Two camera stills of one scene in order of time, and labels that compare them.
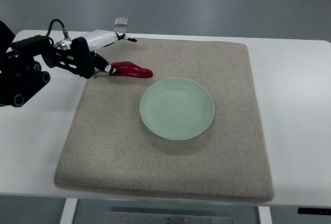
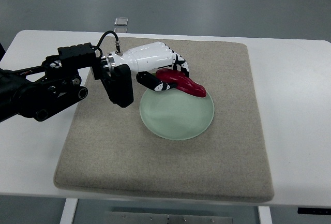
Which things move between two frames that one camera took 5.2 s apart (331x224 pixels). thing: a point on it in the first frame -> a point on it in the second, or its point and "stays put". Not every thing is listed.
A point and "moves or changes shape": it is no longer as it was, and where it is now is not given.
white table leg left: (69, 210) stays put
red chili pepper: (128, 69) moves or changes shape
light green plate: (177, 108) stays put
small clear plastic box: (121, 21) stays put
